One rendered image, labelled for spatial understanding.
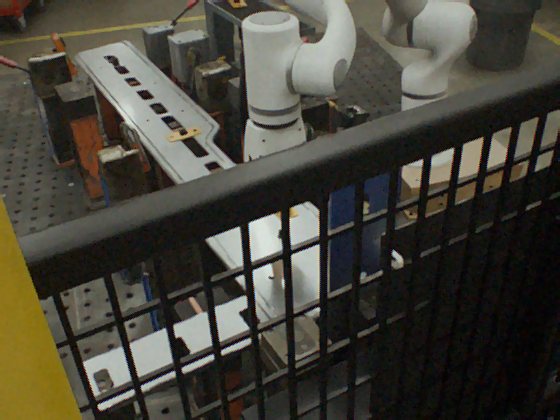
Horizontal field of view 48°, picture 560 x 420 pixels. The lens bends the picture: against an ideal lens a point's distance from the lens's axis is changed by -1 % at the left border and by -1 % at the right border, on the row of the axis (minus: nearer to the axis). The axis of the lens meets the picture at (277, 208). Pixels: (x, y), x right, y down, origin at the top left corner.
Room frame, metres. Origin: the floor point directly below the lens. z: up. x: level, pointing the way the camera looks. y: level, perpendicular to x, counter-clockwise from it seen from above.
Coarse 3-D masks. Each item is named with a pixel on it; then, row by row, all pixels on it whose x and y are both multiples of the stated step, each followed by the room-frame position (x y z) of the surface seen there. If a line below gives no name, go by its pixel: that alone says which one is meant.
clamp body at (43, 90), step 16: (48, 48) 1.79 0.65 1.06; (32, 64) 1.71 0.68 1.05; (48, 64) 1.73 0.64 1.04; (64, 64) 1.75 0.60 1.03; (32, 80) 1.74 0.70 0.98; (48, 80) 1.73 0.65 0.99; (64, 80) 1.74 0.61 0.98; (48, 96) 1.72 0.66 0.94; (48, 112) 1.72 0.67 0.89; (48, 128) 1.77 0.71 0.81; (64, 128) 1.73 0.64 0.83; (64, 144) 1.72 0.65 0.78; (64, 160) 1.71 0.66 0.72
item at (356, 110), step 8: (336, 112) 0.99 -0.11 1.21; (344, 112) 0.97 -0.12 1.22; (352, 112) 1.00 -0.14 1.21; (360, 112) 0.98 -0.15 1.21; (368, 112) 1.00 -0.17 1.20; (336, 120) 0.98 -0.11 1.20; (344, 120) 0.96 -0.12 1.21; (352, 120) 0.98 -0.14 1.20; (360, 120) 0.97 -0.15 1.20; (344, 128) 0.99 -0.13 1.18
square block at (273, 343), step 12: (300, 324) 0.63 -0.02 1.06; (312, 324) 0.63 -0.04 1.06; (264, 336) 0.62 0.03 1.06; (276, 336) 0.61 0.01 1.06; (300, 336) 0.61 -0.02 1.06; (312, 336) 0.61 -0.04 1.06; (264, 348) 0.62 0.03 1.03; (276, 348) 0.59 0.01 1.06; (300, 348) 0.59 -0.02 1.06; (312, 348) 0.59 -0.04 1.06; (264, 360) 0.62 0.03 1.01; (276, 360) 0.58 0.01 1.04; (300, 360) 0.57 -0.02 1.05; (300, 372) 0.57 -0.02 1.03; (312, 372) 0.58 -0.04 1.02; (276, 384) 0.59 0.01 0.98; (288, 384) 0.56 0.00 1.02
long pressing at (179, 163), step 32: (96, 64) 1.80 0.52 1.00; (128, 64) 1.79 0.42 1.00; (128, 96) 1.56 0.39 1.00; (160, 96) 1.55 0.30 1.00; (160, 128) 1.37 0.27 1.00; (160, 160) 1.22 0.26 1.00; (192, 160) 1.21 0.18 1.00; (224, 160) 1.19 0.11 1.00; (256, 224) 0.96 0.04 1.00; (224, 256) 0.87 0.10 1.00; (256, 256) 0.86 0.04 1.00; (256, 288) 0.78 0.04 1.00
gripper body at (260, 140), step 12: (252, 120) 0.90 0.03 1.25; (300, 120) 0.91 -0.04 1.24; (252, 132) 0.89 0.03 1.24; (264, 132) 0.88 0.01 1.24; (276, 132) 0.89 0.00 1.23; (288, 132) 0.90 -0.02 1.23; (300, 132) 0.91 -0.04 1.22; (252, 144) 0.88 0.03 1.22; (264, 144) 0.88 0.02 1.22; (276, 144) 0.89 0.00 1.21; (288, 144) 0.90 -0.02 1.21; (252, 156) 0.88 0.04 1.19
